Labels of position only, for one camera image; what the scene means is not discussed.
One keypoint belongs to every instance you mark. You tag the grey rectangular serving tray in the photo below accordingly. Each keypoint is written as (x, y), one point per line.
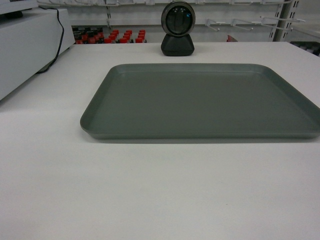
(198, 101)

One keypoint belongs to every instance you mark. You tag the red cap bottle group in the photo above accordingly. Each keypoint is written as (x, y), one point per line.
(97, 35)

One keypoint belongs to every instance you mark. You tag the black round barcode scanner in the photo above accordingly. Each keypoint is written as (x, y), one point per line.
(178, 20)

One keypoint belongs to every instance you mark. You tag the white cash register box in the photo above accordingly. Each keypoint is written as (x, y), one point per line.
(29, 43)

